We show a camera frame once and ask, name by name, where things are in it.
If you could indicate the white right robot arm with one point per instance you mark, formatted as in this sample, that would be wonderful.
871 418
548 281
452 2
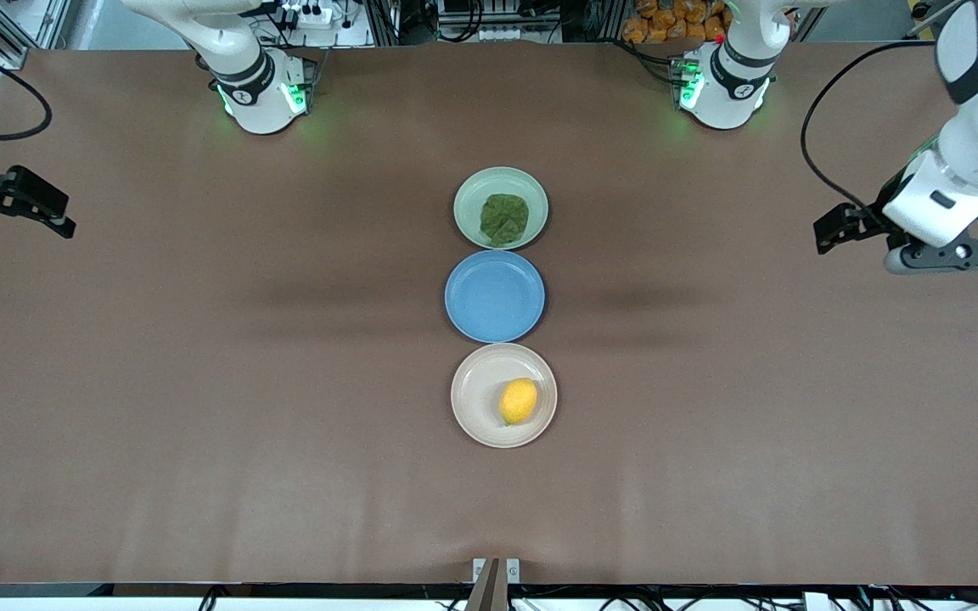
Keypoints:
255 102

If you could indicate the pale green round plate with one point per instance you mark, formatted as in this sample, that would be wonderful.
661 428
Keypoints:
468 204

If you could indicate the blue round plate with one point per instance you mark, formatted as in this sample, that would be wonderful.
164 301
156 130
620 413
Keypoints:
494 297

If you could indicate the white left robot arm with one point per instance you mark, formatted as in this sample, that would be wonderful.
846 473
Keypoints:
731 93

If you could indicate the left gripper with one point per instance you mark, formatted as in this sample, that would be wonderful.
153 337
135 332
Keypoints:
868 217

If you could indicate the metal table edge bracket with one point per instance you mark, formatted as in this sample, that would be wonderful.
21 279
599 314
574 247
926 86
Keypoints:
493 585

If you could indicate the green lettuce leaf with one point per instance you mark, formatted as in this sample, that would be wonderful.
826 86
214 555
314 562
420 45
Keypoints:
504 219

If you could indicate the beige round plate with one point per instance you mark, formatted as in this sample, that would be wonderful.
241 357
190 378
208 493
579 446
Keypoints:
476 399

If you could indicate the bag of orange items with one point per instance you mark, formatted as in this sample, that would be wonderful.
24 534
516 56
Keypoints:
667 21

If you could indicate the white power strip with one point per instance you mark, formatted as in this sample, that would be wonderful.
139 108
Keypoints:
311 14

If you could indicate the yellow lemon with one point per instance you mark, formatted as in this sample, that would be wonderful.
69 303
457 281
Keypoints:
519 401

